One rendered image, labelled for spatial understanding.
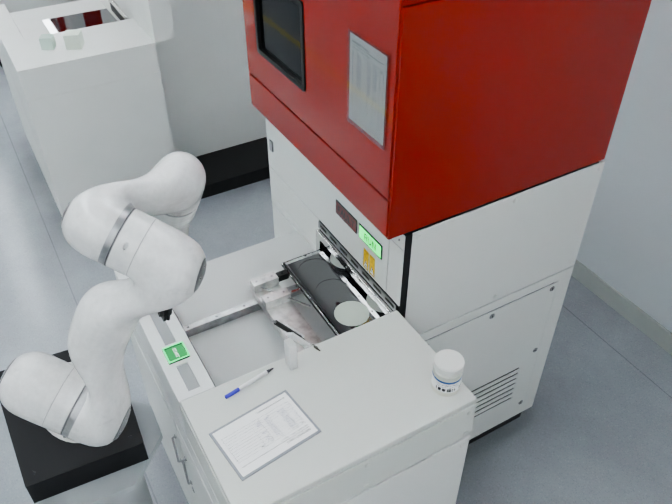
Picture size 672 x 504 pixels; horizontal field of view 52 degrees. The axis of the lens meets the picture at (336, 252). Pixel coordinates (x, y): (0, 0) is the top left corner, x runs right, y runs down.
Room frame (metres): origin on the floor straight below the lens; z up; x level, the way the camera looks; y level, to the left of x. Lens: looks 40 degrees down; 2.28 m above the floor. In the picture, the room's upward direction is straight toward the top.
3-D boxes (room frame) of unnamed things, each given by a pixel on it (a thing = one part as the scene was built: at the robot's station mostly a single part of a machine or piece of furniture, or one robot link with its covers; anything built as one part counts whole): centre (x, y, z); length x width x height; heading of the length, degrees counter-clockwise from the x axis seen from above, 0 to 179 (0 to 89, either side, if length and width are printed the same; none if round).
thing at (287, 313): (1.37, 0.14, 0.87); 0.36 x 0.08 x 0.03; 30
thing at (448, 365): (1.06, -0.27, 1.01); 0.07 x 0.07 x 0.10
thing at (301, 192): (1.68, 0.02, 1.02); 0.82 x 0.03 x 0.40; 30
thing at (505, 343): (1.85, -0.27, 0.41); 0.82 x 0.71 x 0.82; 30
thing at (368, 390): (1.01, 0.02, 0.89); 0.62 x 0.35 x 0.14; 120
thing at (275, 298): (1.44, 0.17, 0.89); 0.08 x 0.03 x 0.03; 120
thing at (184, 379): (1.27, 0.47, 0.89); 0.55 x 0.09 x 0.14; 30
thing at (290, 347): (1.13, 0.10, 1.03); 0.06 x 0.04 x 0.13; 120
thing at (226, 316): (1.47, 0.24, 0.84); 0.50 x 0.02 x 0.03; 120
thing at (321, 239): (1.52, -0.05, 0.89); 0.44 x 0.02 x 0.10; 30
